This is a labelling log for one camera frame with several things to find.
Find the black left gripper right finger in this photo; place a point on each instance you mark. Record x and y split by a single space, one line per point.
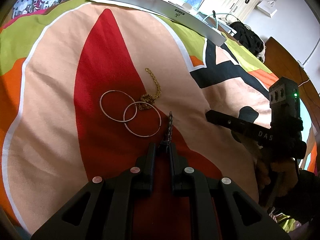
219 208

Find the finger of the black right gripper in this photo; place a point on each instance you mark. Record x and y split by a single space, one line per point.
230 122

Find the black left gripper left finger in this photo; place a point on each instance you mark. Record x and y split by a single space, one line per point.
103 209

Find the person's right hand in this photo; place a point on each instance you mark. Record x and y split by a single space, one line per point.
274 178

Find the wooden headboard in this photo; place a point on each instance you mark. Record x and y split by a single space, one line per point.
282 63

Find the thin metal bangle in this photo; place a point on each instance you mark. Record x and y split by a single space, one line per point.
116 120
155 109

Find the black clothes pile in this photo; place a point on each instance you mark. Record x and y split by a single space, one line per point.
249 39

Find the white plastic storage box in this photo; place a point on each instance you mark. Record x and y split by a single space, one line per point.
216 23

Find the white paper bag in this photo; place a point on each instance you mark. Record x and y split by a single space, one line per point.
268 7

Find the colourful cartoon bed cover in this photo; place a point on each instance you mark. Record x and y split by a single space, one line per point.
56 64

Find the white wardrobe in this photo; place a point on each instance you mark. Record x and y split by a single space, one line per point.
238 8

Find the white cardboard box tray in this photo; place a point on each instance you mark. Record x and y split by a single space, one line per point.
173 12

